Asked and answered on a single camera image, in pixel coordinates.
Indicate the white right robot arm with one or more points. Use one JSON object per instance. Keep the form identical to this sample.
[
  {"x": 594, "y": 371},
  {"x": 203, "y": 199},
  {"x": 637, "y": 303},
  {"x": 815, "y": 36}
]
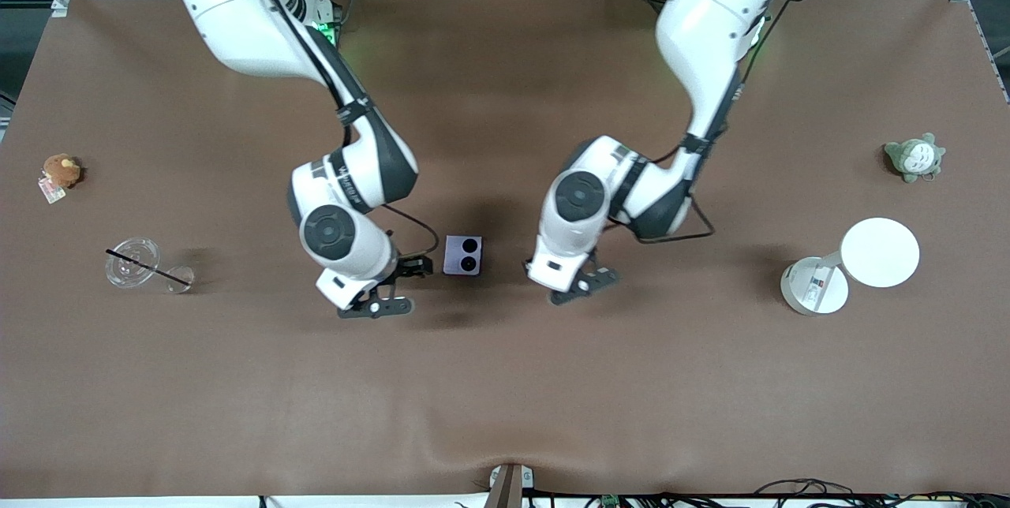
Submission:
[{"x": 331, "y": 232}]

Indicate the lilac phone with black lenses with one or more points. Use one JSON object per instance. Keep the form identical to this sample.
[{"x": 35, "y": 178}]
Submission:
[{"x": 462, "y": 255}]

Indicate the grey totoro plush toy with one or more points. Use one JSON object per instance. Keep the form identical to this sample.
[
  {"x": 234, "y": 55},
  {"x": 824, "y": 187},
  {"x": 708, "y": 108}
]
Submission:
[{"x": 915, "y": 158}]

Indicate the black drinking straw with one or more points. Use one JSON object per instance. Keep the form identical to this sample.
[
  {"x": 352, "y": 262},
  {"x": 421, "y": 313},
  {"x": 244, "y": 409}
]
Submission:
[{"x": 146, "y": 267}]

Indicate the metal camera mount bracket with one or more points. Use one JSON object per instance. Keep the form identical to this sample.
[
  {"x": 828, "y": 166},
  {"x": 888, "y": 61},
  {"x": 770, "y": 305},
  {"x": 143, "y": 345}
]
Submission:
[{"x": 509, "y": 486}]

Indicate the brown monkey plush with tag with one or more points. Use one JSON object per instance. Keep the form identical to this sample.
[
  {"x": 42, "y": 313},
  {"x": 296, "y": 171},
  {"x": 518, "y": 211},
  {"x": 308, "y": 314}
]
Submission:
[{"x": 61, "y": 171}]

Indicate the white round desk lamp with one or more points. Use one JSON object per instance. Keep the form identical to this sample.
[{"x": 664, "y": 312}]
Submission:
[{"x": 880, "y": 252}]

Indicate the clear plastic cup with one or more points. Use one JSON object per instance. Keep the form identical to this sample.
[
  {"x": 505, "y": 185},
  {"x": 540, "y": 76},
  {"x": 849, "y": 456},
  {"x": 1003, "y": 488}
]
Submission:
[{"x": 132, "y": 262}]

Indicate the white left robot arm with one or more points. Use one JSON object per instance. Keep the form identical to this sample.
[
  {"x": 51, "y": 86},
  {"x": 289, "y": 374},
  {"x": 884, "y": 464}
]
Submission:
[{"x": 580, "y": 196}]

